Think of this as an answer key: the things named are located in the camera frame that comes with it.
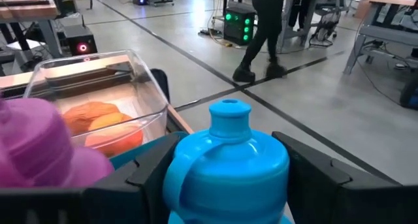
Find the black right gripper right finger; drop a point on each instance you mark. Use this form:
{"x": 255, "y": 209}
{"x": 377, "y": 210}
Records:
{"x": 326, "y": 191}

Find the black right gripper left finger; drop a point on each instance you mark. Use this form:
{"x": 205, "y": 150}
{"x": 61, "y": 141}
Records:
{"x": 130, "y": 198}

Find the round yellow-orange toy fruit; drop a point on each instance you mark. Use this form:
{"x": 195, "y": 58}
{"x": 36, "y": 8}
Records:
{"x": 114, "y": 139}

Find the oblong orange toy fruit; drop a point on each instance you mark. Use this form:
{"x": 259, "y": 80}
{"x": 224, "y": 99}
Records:
{"x": 88, "y": 116}

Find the blue water bottle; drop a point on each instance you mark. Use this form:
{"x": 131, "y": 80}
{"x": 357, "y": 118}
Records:
{"x": 228, "y": 178}

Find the purple squat water bottle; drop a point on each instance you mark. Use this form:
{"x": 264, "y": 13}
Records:
{"x": 42, "y": 145}

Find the clear plastic container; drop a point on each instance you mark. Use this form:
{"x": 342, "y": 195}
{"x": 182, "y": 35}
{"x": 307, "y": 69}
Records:
{"x": 98, "y": 77}

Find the black box with red light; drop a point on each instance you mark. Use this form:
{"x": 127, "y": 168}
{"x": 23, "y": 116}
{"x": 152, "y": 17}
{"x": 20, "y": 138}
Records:
{"x": 80, "y": 41}

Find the grey workbench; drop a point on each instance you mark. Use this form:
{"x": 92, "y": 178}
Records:
{"x": 385, "y": 33}

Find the person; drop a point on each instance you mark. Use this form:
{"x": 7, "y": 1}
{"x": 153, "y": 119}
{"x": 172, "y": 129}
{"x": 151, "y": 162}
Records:
{"x": 264, "y": 28}

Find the black computer with green lights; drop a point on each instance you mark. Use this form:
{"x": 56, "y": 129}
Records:
{"x": 240, "y": 25}

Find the wooden workbench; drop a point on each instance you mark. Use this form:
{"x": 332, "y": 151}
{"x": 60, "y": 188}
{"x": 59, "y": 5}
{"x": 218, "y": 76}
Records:
{"x": 26, "y": 11}

